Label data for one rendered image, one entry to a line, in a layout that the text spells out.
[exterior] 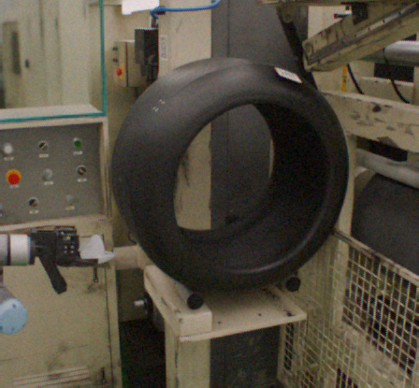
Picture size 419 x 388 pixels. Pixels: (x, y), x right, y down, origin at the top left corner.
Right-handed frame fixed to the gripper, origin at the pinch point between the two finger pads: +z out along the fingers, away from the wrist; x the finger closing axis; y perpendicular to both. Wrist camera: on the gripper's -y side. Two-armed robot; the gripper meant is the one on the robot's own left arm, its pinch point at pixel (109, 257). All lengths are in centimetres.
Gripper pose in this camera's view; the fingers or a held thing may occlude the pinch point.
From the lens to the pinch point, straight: 143.0
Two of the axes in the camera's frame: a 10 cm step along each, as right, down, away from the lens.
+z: 9.3, 0.2, 3.7
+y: 1.1, -9.7, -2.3
